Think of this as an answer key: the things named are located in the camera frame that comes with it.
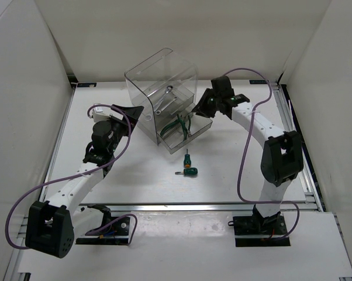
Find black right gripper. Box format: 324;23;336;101
191;89;221;119

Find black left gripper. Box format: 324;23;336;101
106;105;144;153

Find small silver ratchet wrench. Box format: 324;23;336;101
155;96;178;115

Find small green cutting pliers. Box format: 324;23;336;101
182;115;192;140

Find large green cutting pliers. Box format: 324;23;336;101
160;114;185;141

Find clear plastic drawer organizer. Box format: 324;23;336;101
124;48;212;154

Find large silver ratchet wrench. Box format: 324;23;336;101
155;85;174;105

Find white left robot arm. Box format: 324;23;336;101
25;102;154;258

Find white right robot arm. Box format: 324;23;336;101
192;76;303;235

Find green stubby phillips screwdriver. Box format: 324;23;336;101
183;149;191;169

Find green stubby flat screwdriver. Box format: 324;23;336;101
175;167;198;177

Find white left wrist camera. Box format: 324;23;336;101
91;104;109;123

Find aluminium frame rail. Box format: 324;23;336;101
79;201;320;212

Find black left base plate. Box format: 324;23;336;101
75;213;138;246

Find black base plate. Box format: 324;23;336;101
75;213;138;246
228;214;291;248

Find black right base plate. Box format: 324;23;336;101
228;214;291;248

